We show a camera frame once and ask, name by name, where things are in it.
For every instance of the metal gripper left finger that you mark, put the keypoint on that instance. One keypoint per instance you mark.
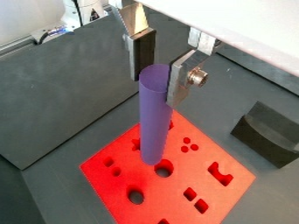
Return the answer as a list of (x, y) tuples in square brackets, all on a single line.
[(139, 38)]

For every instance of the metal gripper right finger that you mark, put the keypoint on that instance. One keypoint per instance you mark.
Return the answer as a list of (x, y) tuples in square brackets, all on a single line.
[(187, 67)]

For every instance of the purple cylinder peg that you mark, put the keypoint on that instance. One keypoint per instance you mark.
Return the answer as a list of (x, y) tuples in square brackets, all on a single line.
[(155, 112)]

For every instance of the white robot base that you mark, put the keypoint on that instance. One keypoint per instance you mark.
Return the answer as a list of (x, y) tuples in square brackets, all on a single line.
[(82, 12)]

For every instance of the dark grey raised plate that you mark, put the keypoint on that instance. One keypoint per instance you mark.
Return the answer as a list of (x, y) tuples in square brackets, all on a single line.
[(58, 87)]

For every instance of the black foam block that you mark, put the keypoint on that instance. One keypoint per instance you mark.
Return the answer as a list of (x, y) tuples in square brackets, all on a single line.
[(270, 134)]

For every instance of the red shape sorter board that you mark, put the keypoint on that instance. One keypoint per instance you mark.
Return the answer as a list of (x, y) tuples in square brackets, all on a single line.
[(191, 188)]

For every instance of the aluminium rail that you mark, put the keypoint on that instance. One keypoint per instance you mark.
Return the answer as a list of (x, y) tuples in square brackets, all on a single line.
[(35, 39)]

